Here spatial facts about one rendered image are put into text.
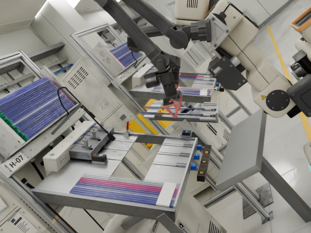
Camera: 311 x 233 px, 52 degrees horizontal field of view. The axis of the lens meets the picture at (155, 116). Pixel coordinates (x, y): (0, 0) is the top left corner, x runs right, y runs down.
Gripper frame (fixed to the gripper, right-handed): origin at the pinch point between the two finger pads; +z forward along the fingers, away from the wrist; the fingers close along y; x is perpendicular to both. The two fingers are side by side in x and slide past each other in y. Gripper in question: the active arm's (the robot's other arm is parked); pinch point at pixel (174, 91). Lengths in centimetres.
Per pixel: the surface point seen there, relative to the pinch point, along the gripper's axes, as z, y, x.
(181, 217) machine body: 63, 58, 19
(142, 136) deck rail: 22.3, 37.0, -12.6
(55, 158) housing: 22, 85, -46
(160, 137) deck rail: 21.5, 37.4, -0.4
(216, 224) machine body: 80, 34, 40
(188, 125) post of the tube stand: 20.1, 13.0, 13.8
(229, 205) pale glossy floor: 92, -10, 49
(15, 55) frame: -24, 42, -97
